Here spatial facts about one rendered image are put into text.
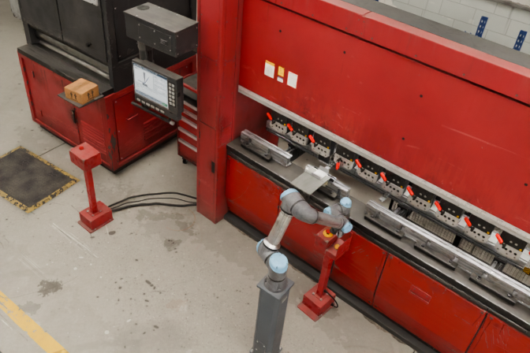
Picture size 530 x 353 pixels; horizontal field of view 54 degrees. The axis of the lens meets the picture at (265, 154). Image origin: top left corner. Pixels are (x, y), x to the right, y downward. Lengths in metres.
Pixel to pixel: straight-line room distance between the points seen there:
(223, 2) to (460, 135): 1.77
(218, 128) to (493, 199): 2.09
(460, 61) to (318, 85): 1.02
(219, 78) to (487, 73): 1.90
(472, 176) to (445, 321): 1.15
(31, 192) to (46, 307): 1.36
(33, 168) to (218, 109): 2.31
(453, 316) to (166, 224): 2.54
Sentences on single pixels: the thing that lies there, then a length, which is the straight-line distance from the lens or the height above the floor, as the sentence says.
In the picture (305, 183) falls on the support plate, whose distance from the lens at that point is 3.89.
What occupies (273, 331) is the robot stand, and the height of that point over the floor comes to 0.39.
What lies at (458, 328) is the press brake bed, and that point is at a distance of 4.00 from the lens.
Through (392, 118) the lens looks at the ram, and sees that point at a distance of 3.43.
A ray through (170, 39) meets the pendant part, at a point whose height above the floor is 1.88.
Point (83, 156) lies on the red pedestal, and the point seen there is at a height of 0.80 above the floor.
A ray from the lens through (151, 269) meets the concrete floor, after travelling 4.58.
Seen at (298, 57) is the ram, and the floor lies 1.85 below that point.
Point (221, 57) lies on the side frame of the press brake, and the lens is 3.88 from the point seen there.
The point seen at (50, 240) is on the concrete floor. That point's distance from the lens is 4.95.
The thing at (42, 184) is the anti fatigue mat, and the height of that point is 0.01.
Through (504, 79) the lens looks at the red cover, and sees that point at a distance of 3.04.
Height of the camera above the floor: 3.50
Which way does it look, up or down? 37 degrees down
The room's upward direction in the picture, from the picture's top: 6 degrees clockwise
